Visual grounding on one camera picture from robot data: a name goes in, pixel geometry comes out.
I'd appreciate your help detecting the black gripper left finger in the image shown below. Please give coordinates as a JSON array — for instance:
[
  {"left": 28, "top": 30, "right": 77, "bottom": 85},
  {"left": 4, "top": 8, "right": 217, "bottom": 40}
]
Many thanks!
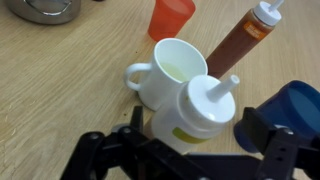
[{"left": 61, "top": 106, "right": 207, "bottom": 180}]

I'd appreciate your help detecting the white-capped half-full sauce bottle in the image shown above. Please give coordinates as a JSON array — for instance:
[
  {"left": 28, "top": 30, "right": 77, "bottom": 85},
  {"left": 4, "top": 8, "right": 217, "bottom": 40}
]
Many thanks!
[{"left": 144, "top": 75, "right": 240, "bottom": 154}]

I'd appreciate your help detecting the large orange plastic cup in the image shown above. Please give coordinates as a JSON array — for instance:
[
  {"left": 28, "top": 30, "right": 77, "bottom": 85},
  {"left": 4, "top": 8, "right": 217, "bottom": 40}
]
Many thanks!
[{"left": 148, "top": 0, "right": 196, "bottom": 41}]

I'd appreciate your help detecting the blue plastic cup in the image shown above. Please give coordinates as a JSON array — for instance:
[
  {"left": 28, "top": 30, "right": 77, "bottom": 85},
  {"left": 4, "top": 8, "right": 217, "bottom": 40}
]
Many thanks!
[{"left": 233, "top": 80, "right": 320, "bottom": 153}]

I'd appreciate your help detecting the metal bowl with red pieces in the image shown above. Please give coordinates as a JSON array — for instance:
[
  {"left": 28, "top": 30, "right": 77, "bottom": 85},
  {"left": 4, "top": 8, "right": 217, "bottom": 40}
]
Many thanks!
[{"left": 4, "top": 0, "right": 81, "bottom": 25}]

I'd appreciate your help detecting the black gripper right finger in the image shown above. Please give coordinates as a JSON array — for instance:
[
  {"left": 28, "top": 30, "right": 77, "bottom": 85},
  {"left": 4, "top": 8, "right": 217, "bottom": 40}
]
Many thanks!
[{"left": 241, "top": 107, "right": 320, "bottom": 180}]

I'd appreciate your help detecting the white ceramic mug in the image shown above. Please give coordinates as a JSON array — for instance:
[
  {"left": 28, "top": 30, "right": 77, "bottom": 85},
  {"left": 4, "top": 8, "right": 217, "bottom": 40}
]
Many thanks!
[{"left": 124, "top": 38, "right": 208, "bottom": 111}]

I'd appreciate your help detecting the brown sauce squeeze bottle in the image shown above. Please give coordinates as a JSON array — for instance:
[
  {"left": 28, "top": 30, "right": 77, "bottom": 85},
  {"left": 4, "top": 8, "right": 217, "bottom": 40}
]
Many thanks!
[{"left": 206, "top": 0, "right": 285, "bottom": 78}]

